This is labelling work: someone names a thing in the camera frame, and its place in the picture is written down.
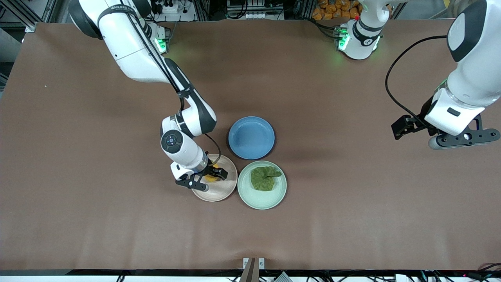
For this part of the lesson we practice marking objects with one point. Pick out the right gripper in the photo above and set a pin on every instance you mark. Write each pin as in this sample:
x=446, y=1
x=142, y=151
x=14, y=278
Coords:
x=211, y=170

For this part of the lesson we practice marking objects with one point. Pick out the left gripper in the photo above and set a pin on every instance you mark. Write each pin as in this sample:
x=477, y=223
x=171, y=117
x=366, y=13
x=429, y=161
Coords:
x=419, y=117

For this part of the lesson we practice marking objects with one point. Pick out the blue round plate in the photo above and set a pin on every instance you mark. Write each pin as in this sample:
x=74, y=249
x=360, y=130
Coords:
x=251, y=138

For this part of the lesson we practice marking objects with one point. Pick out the bag of orange fruits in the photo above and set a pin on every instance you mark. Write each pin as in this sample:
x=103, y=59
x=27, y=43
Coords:
x=332, y=8

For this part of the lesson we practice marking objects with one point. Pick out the aluminium frame profile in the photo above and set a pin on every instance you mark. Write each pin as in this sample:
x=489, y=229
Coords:
x=31, y=26

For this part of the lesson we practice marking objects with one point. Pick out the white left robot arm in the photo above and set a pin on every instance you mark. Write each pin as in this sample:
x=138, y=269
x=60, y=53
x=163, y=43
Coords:
x=473, y=78

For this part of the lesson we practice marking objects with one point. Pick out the pale green round plate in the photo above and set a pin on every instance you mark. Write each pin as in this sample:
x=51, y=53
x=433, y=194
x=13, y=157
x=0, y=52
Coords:
x=260, y=199

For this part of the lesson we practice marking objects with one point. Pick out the beige round plate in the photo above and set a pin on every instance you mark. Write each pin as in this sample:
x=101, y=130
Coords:
x=225, y=188

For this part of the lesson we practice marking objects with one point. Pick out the yellow lemon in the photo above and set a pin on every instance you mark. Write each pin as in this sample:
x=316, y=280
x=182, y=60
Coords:
x=211, y=179

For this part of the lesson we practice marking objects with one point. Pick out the white power strip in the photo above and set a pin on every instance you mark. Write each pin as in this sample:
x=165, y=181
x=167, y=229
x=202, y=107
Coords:
x=184, y=16

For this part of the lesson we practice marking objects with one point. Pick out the green lettuce leaf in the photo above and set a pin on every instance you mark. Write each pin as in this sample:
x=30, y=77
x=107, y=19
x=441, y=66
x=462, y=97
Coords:
x=264, y=180

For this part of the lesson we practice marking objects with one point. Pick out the metal bracket with post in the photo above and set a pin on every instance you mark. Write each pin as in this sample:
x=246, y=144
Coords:
x=250, y=272

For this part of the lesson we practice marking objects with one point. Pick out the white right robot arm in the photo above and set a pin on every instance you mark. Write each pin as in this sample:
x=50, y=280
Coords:
x=125, y=39

